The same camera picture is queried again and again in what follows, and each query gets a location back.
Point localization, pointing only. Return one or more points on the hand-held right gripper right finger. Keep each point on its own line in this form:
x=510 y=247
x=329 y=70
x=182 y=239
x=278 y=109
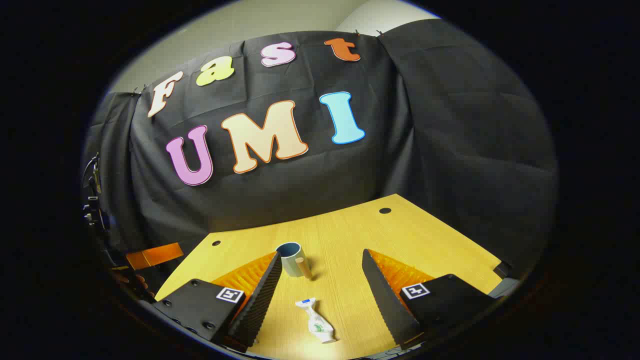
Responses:
x=385 y=300

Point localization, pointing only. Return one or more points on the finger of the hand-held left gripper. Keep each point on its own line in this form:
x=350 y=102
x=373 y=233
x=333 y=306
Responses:
x=160 y=254

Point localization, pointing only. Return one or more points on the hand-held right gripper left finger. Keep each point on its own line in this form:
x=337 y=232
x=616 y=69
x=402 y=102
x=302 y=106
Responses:
x=260 y=305

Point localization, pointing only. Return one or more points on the white toothpaste tube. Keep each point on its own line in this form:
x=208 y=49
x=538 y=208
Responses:
x=317 y=325

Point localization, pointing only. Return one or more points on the wooden desktop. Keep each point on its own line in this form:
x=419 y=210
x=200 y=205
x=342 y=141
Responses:
x=340 y=235

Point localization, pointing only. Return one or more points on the black backdrop cloth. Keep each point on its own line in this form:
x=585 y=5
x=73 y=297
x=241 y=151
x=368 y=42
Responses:
x=440 y=150

